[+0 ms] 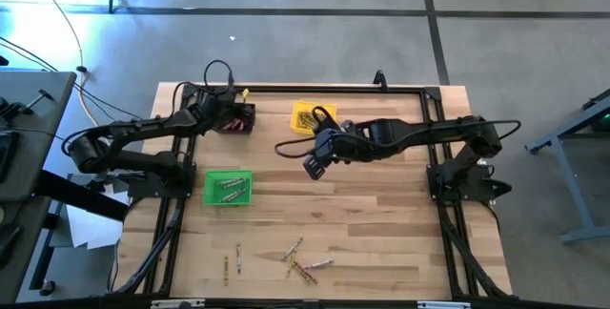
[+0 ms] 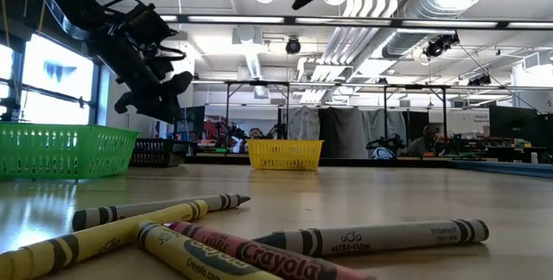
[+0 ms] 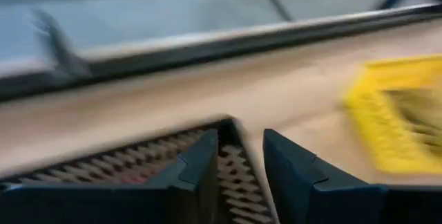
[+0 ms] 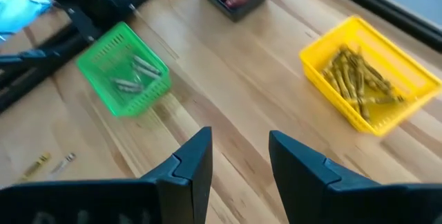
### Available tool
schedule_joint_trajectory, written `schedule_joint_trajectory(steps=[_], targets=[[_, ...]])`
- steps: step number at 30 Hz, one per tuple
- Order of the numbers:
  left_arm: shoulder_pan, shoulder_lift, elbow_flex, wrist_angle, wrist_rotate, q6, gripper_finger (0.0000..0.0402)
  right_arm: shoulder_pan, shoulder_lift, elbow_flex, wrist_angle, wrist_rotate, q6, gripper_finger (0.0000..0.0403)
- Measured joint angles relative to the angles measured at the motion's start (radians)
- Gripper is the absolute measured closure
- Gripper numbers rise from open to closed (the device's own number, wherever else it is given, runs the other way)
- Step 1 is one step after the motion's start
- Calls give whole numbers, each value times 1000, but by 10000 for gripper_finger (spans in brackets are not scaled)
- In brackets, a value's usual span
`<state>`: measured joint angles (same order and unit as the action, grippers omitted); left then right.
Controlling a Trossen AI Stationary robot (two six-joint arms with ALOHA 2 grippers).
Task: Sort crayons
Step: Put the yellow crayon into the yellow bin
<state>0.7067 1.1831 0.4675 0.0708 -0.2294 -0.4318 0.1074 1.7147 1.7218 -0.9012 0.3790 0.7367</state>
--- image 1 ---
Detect grey side desk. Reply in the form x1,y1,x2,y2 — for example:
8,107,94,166
0,70,78,303

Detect green plastic basket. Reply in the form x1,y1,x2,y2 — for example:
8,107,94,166
202,169,254,207

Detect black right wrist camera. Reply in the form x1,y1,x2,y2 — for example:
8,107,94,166
314,127,342,152

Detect white strip on beam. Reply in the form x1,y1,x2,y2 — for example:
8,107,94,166
150,299,206,309
417,300,473,309

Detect yellow floor cable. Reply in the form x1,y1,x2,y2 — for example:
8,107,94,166
24,0,99,127

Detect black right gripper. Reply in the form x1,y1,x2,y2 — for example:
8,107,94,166
302,131,357,181

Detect grey-legged wooden workstation table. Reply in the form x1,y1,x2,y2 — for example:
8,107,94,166
523,88,610,246

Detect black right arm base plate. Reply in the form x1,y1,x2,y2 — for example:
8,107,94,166
425,162,514,204

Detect yellow plastic basket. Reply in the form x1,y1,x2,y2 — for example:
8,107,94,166
289,101,338,136

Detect black clamp tool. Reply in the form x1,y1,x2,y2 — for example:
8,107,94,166
0,88,54,120

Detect black horizontal frame beam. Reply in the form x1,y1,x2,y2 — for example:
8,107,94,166
0,297,610,309

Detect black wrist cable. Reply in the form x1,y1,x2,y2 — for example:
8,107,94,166
171,58,236,98
274,105,345,159

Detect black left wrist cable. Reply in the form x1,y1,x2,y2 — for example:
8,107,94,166
171,58,236,98

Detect white paper sheets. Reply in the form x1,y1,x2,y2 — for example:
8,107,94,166
65,202,123,252

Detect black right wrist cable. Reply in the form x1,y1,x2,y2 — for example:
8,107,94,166
274,105,345,159

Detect black computer tower green LEDs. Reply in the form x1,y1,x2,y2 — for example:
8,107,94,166
581,88,610,134

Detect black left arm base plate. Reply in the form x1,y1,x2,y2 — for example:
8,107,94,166
127,174,196,200

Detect black plastic basket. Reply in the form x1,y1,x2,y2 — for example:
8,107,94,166
209,102,257,135

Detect black desk support beam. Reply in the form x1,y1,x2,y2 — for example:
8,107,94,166
32,169,130,223

